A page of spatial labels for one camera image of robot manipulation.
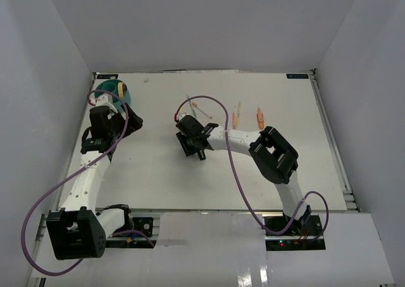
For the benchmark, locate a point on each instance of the blue label sticker right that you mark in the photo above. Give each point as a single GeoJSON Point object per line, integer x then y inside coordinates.
{"type": "Point", "coordinates": [297, 76]}

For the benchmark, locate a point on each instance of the yellow clear highlighter pen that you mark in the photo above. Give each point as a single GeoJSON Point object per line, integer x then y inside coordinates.
{"type": "Point", "coordinates": [237, 116]}

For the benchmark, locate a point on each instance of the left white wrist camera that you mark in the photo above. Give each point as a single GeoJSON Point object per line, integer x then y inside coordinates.
{"type": "Point", "coordinates": [103, 100]}

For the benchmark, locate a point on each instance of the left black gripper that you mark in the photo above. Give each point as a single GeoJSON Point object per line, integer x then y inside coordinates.
{"type": "Point", "coordinates": [134, 122]}

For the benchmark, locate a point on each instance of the green clear pen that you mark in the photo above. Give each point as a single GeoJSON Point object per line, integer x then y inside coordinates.
{"type": "Point", "coordinates": [191, 107]}

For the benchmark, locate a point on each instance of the beige tape roll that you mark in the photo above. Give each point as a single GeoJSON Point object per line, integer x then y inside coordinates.
{"type": "Point", "coordinates": [122, 89]}

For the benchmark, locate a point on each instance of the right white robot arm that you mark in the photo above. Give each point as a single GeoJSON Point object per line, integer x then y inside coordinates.
{"type": "Point", "coordinates": [275, 158]}

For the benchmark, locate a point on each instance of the black highlighter orange tip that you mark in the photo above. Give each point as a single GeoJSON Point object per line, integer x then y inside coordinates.
{"type": "Point", "coordinates": [201, 155]}

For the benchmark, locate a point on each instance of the teal round organizer container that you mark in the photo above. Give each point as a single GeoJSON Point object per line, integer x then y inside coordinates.
{"type": "Point", "coordinates": [111, 86]}

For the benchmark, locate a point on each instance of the orange clear highlighter pen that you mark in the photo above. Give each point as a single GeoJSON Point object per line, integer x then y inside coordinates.
{"type": "Point", "coordinates": [234, 121]}

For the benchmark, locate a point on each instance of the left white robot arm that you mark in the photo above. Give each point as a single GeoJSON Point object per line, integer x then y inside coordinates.
{"type": "Point", "coordinates": [76, 230]}

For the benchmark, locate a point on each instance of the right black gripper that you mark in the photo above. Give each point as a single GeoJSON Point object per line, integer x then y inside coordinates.
{"type": "Point", "coordinates": [188, 150]}

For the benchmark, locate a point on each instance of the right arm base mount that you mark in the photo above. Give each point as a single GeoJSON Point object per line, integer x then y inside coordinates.
{"type": "Point", "coordinates": [292, 240]}

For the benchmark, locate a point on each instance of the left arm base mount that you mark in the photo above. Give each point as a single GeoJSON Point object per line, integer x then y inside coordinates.
{"type": "Point", "coordinates": [142, 233]}

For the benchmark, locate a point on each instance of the pink capped white marker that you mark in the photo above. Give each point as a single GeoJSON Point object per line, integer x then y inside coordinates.
{"type": "Point", "coordinates": [201, 110]}

